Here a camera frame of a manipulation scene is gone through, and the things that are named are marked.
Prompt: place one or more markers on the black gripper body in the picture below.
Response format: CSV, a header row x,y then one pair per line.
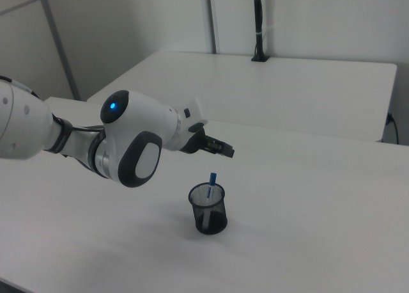
x,y
196,142

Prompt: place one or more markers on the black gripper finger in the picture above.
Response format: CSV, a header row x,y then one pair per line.
x,y
225,148

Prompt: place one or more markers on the blue and white marker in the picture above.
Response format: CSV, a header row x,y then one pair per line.
x,y
211,182

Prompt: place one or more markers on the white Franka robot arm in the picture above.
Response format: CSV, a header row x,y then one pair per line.
x,y
134,136

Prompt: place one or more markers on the black mesh pen cup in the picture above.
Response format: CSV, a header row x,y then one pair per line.
x,y
212,221

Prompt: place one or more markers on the white background desk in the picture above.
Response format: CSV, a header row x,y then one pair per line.
x,y
287,91

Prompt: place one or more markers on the black clamped pole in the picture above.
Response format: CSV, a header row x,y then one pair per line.
x,y
259,24

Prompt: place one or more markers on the grey metal partition post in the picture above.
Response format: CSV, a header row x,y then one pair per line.
x,y
60,50
212,18

